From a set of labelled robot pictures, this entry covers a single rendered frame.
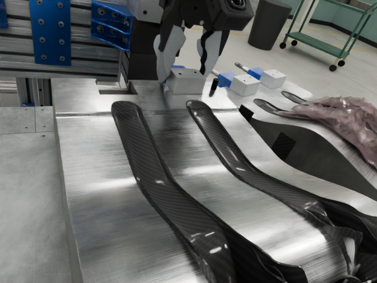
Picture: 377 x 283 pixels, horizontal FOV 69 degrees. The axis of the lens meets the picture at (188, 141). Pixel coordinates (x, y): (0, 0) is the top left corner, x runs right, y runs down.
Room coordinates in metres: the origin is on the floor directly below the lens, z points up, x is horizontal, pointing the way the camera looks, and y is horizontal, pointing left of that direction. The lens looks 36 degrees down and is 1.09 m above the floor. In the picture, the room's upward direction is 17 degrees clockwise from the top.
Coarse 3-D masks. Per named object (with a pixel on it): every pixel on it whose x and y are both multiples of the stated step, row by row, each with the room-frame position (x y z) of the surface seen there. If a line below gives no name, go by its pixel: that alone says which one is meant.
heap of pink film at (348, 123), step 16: (288, 112) 0.46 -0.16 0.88; (304, 112) 0.45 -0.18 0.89; (320, 112) 0.43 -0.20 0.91; (336, 112) 0.43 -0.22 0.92; (352, 112) 0.41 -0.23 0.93; (368, 112) 0.50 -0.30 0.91; (336, 128) 0.40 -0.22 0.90; (352, 128) 0.39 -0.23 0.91; (368, 144) 0.39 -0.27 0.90; (368, 160) 0.36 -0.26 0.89
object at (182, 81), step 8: (176, 72) 0.39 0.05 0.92; (184, 72) 0.40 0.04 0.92; (192, 72) 0.41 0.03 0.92; (168, 80) 0.40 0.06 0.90; (176, 80) 0.38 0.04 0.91; (184, 80) 0.38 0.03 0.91; (192, 80) 0.39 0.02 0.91; (200, 80) 0.40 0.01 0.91; (176, 88) 0.38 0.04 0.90; (184, 88) 0.38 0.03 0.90; (192, 88) 0.39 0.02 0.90; (200, 88) 0.40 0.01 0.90
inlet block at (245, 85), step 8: (216, 72) 0.59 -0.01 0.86; (224, 72) 0.58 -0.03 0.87; (232, 72) 0.59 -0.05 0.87; (224, 80) 0.56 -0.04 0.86; (232, 80) 0.54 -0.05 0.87; (240, 80) 0.53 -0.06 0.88; (248, 80) 0.54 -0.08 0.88; (256, 80) 0.56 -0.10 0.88; (232, 88) 0.54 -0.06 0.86; (240, 88) 0.52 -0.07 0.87; (248, 88) 0.53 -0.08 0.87; (256, 88) 0.55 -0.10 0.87
